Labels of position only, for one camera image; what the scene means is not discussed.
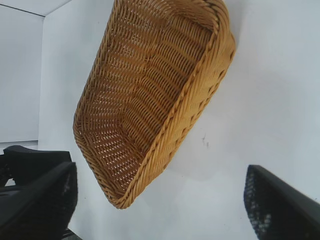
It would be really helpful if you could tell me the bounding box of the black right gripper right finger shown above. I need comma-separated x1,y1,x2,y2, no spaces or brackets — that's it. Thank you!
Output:
243,164,320,240

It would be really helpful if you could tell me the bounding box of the woven wicker basket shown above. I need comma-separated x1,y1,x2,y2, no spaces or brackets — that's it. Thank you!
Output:
72,0,237,210

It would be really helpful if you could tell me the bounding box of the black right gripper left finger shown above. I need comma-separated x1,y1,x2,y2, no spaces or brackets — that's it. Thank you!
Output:
0,161,79,240

